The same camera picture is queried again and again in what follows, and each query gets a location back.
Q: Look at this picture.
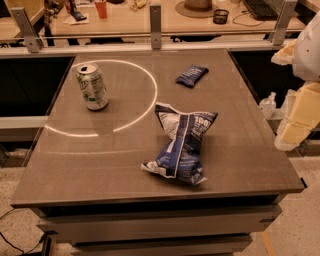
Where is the blue white chip bag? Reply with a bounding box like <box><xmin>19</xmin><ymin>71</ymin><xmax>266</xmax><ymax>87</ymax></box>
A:
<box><xmin>141</xmin><ymin>103</ymin><xmax>218</xmax><ymax>185</ymax></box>

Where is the small blue rxbar wrapper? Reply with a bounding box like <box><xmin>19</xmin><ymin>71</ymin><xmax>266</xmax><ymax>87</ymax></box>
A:
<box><xmin>175</xmin><ymin>65</ymin><xmax>209</xmax><ymax>88</ymax></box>

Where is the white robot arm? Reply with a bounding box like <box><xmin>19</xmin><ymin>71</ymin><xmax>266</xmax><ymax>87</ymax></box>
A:
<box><xmin>271</xmin><ymin>11</ymin><xmax>320</xmax><ymax>151</ymax></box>

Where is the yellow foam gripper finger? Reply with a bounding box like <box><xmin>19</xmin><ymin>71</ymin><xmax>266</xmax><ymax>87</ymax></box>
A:
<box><xmin>271</xmin><ymin>40</ymin><xmax>297</xmax><ymax>66</ymax></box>
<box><xmin>274</xmin><ymin>82</ymin><xmax>320</xmax><ymax>151</ymax></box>

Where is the right metal rail bracket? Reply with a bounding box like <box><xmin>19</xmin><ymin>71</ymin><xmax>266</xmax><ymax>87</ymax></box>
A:
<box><xmin>270</xmin><ymin>0</ymin><xmax>298</xmax><ymax>46</ymax></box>

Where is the left metal rail bracket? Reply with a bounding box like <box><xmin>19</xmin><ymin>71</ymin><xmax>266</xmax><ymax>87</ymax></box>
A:
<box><xmin>11</xmin><ymin>7</ymin><xmax>43</xmax><ymax>53</ymax></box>

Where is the red plastic cup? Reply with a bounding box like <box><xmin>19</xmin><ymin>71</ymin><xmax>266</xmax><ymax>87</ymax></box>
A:
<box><xmin>94</xmin><ymin>0</ymin><xmax>107</xmax><ymax>19</ymax></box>

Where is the grey table drawer base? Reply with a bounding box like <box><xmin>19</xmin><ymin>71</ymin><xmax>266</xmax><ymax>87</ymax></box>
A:
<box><xmin>31</xmin><ymin>194</ymin><xmax>288</xmax><ymax>256</ymax></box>

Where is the green white soda can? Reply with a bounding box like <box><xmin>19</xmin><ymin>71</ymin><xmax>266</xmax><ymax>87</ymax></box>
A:
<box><xmin>76</xmin><ymin>63</ymin><xmax>108</xmax><ymax>111</ymax></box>

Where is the metal rail bracket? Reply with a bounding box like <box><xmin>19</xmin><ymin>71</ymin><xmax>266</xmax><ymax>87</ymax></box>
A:
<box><xmin>149</xmin><ymin>4</ymin><xmax>161</xmax><ymax>50</ymax></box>
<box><xmin>270</xmin><ymin>0</ymin><xmax>298</xmax><ymax>46</ymax></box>
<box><xmin>11</xmin><ymin>7</ymin><xmax>43</xmax><ymax>53</ymax></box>

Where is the tan brimmed hat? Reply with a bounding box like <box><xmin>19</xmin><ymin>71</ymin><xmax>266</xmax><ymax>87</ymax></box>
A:
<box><xmin>175</xmin><ymin>0</ymin><xmax>217</xmax><ymax>18</ymax></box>

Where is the black computer keyboard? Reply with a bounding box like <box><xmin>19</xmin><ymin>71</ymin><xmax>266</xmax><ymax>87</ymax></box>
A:
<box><xmin>242</xmin><ymin>0</ymin><xmax>278</xmax><ymax>21</ymax></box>

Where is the black mesh pen cup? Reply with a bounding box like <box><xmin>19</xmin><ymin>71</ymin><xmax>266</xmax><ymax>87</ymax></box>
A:
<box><xmin>213</xmin><ymin>9</ymin><xmax>229</xmax><ymax>25</ymax></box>

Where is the black floor cable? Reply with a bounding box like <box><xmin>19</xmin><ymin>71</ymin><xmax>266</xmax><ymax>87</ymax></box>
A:
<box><xmin>0</xmin><ymin>208</ymin><xmax>46</xmax><ymax>256</ymax></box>

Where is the wooden background desk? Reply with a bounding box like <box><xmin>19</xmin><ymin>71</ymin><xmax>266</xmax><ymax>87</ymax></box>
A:
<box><xmin>51</xmin><ymin>0</ymin><xmax>276</xmax><ymax>37</ymax></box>

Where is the clear plastic bottle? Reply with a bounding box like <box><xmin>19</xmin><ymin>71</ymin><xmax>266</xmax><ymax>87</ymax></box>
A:
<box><xmin>259</xmin><ymin>92</ymin><xmax>276</xmax><ymax>119</ymax></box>

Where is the middle metal rail bracket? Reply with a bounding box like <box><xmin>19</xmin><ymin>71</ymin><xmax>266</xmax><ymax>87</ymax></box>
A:
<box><xmin>149</xmin><ymin>4</ymin><xmax>161</xmax><ymax>50</ymax></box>

